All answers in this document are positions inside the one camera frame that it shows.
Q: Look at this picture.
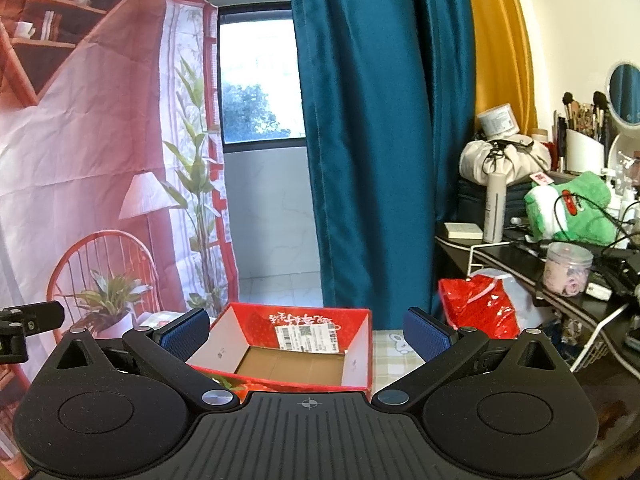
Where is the checkered bunny tablecloth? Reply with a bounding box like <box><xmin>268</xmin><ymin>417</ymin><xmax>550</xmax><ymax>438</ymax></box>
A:
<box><xmin>372</xmin><ymin>330</ymin><xmax>424</xmax><ymax>393</ymax></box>

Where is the red plastic bag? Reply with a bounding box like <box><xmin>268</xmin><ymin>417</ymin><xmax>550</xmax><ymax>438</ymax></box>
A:
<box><xmin>438</xmin><ymin>275</ymin><xmax>521</xmax><ymax>339</ymax></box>

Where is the red strawberry cardboard box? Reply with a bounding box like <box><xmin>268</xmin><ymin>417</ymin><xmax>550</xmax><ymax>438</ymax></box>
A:
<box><xmin>188</xmin><ymin>302</ymin><xmax>372</xmax><ymax>396</ymax></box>

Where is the small white box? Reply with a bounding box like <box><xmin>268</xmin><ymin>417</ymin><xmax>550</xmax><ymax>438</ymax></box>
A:
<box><xmin>444</xmin><ymin>222</ymin><xmax>484</xmax><ymax>240</ymax></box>

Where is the white spray bottle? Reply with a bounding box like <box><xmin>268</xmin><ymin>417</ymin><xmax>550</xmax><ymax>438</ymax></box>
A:
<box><xmin>483</xmin><ymin>172</ymin><xmax>506</xmax><ymax>243</ymax></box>

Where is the clear jar with lid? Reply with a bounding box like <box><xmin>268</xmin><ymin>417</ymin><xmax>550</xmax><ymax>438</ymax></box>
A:
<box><xmin>542</xmin><ymin>242</ymin><xmax>593</xmax><ymax>297</ymax></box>

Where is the black shelf table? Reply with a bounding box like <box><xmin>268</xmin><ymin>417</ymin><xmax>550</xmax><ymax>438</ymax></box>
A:
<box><xmin>435</xmin><ymin>224</ymin><xmax>639</xmax><ymax>377</ymax></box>

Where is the pink printed backdrop cloth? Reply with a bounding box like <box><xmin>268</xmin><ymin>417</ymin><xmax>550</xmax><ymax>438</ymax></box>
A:
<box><xmin>0</xmin><ymin>0</ymin><xmax>241</xmax><ymax>478</ymax></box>

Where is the white brush holder cup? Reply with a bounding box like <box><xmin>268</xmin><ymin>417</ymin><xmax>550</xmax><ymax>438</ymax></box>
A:
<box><xmin>565</xmin><ymin>129</ymin><xmax>605</xmax><ymax>174</ymax></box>

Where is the yellow curtain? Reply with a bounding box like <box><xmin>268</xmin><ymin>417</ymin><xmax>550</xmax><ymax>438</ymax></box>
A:
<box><xmin>470</xmin><ymin>0</ymin><xmax>537</xmax><ymax>134</ymax></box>

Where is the teal curtain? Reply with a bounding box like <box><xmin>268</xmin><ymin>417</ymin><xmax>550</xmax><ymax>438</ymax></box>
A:
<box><xmin>291</xmin><ymin>0</ymin><xmax>475</xmax><ymax>330</ymax></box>

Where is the round vanity mirror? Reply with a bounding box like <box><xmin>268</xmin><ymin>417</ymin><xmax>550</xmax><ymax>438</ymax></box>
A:
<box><xmin>608</xmin><ymin>62</ymin><xmax>640</xmax><ymax>127</ymax></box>

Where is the white drawstring bag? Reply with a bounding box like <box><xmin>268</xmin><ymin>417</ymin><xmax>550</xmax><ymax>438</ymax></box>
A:
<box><xmin>459</xmin><ymin>134</ymin><xmax>551</xmax><ymax>185</ymax></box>

